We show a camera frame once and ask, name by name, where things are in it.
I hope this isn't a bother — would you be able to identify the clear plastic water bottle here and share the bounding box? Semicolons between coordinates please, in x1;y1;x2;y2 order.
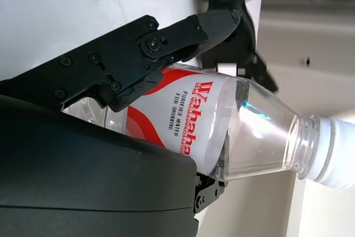
60;63;355;191

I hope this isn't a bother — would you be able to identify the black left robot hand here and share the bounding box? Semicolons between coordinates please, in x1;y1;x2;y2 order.
200;0;279;92

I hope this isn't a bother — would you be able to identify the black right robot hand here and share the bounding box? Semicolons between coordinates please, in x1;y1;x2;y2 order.
0;9;242;237

